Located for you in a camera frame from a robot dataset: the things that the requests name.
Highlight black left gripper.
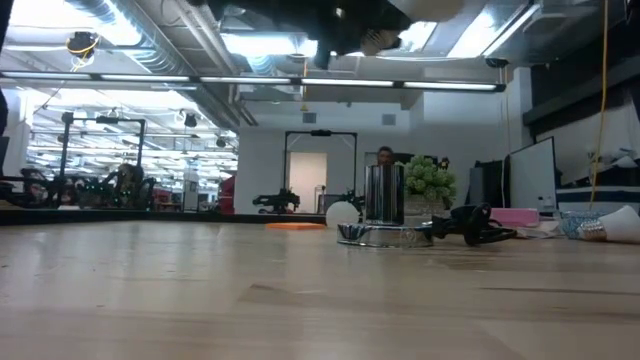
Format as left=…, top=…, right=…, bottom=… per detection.
left=207, top=0, right=417, bottom=71

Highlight chrome lamp socket base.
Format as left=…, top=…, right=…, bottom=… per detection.
left=336, top=163, right=435, bottom=250

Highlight small white lightbulb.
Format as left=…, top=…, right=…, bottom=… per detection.
left=574, top=204, right=640, bottom=245

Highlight long black light bar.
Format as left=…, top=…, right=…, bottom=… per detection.
left=0, top=70, right=507, bottom=94

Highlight clear plastic dome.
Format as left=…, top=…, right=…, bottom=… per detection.
left=324, top=200, right=362, bottom=229

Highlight green artificial plant in pot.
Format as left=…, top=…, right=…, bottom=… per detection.
left=402, top=154, right=458, bottom=217

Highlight orange sticky note pad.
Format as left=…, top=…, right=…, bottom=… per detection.
left=264, top=222, right=327, bottom=232

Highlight black ceiling device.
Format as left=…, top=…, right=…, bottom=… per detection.
left=66, top=30, right=100, bottom=60

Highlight pink pencil case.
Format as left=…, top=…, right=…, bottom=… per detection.
left=488, top=207, right=541, bottom=228

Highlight blue round speckled sponge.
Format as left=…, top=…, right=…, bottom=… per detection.
left=559, top=209, right=609, bottom=240

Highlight black lamp power cord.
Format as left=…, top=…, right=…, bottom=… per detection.
left=428, top=201, right=519, bottom=248

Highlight black aluminium table frame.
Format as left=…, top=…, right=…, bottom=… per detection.
left=0, top=208, right=329, bottom=226

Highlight white board with black frame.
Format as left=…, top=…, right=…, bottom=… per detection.
left=505, top=136, right=558, bottom=211

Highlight yellow cable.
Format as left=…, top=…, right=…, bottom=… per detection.
left=588, top=0, right=611, bottom=211

